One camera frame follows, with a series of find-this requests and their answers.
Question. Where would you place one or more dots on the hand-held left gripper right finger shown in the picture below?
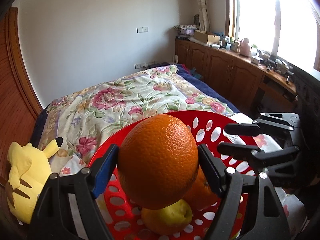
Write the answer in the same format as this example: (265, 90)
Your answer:
(212, 170)

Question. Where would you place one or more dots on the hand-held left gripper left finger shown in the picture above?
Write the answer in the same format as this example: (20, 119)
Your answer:
(105, 172)

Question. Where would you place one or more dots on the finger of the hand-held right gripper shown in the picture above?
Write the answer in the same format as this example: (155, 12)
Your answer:
(242, 129)
(235, 150)

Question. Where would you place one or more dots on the large orange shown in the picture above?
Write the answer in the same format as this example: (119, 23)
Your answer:
(200, 192)
(157, 160)

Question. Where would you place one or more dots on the red perforated plastic basket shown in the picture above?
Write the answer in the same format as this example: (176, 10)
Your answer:
(215, 115)

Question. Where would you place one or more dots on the yellow lemon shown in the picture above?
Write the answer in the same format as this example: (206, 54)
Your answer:
(165, 217)

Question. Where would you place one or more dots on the brown wooden cabinet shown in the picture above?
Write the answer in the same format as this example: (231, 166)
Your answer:
(225, 65)

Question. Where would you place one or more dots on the small white box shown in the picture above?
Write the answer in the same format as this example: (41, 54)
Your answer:
(255, 59)

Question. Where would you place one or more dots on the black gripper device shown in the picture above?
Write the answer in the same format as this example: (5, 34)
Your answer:
(272, 63)
(287, 72)

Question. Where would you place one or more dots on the teal cloth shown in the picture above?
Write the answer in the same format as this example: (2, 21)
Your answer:
(196, 73)

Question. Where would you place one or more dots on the floral blanket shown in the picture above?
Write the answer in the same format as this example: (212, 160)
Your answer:
(120, 100)

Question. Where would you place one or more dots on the yellow plush toy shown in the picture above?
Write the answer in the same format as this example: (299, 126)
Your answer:
(25, 170)

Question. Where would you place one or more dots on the white plastic jug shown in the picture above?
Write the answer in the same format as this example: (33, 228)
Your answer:
(245, 47)

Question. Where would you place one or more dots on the cardboard box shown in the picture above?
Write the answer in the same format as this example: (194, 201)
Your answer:
(207, 37)

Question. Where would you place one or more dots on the flat black box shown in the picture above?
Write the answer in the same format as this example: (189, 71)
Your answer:
(158, 64)

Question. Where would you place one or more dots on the pink box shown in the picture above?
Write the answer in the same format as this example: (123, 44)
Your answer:
(187, 31)

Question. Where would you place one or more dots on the wooden framed window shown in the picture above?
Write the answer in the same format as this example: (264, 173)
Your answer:
(262, 17)

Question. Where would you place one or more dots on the folded cloth stack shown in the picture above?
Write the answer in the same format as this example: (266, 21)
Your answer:
(185, 27)

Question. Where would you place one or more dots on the patterned curtain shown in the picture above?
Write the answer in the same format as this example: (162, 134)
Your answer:
(202, 5)

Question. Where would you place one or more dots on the white wall outlets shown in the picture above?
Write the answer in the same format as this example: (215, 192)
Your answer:
(138, 66)

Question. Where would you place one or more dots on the white wall switch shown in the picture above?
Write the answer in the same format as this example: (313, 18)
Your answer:
(142, 29)

